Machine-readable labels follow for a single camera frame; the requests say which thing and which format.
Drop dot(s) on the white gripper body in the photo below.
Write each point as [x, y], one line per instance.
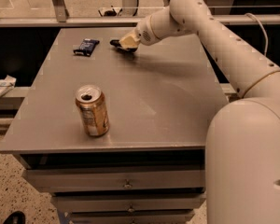
[144, 34]

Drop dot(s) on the black shoe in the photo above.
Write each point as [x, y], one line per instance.
[17, 217]

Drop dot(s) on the white snack packet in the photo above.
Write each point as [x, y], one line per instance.
[7, 85]

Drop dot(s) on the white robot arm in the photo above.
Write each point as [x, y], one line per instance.
[242, 153]

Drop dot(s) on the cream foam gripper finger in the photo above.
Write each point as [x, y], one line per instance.
[130, 40]

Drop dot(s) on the grey bottom drawer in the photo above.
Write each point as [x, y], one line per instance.
[139, 217]

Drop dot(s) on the grey top drawer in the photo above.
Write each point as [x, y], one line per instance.
[116, 178]

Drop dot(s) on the grey drawer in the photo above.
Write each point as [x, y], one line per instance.
[139, 217]
[116, 178]
[128, 202]

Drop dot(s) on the grey middle drawer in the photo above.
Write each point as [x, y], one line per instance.
[128, 202]

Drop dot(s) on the metal railing frame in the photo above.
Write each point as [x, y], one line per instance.
[84, 16]

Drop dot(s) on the black rxbar chocolate bar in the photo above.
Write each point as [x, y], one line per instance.
[115, 43]

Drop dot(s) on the grey drawer cabinet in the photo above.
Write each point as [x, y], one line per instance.
[160, 101]

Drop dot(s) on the blue rxbar blueberry bar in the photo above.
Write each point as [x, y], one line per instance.
[87, 47]

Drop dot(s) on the black white object behind railing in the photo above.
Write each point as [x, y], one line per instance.
[109, 11]

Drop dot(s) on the orange soda can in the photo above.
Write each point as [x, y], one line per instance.
[90, 102]

